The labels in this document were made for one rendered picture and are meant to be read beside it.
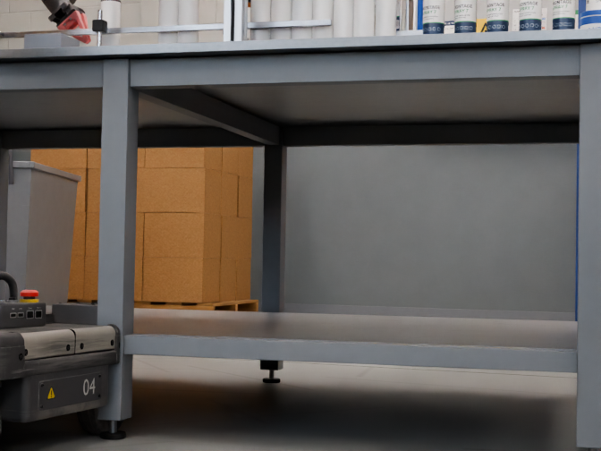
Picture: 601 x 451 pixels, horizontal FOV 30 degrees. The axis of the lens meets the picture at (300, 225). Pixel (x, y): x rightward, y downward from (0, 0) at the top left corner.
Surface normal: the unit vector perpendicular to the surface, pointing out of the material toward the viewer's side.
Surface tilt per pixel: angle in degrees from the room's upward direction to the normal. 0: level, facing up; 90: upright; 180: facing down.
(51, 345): 90
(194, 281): 90
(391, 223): 90
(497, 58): 90
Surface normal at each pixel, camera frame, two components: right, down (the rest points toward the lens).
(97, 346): 0.93, 0.00
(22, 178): -0.06, 0.03
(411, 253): -0.37, -0.04
